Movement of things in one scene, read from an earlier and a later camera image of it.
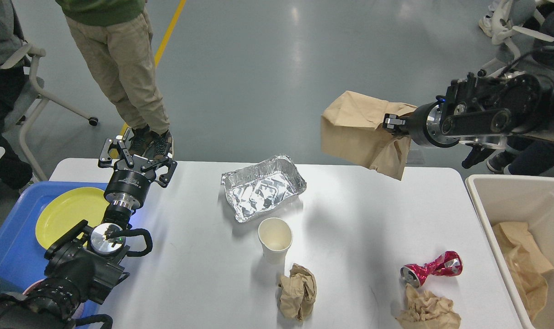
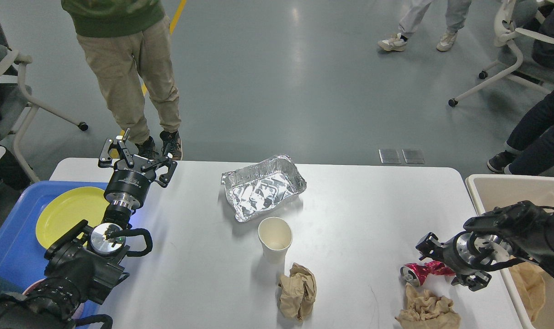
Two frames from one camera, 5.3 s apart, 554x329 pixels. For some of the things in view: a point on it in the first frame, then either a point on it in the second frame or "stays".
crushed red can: x=449 y=263 stays
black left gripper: x=127 y=188 stays
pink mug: x=31 y=286 stays
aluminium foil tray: x=254 y=188 stays
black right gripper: x=424 y=125 to x=466 y=252
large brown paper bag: x=351 y=128 to x=529 y=278
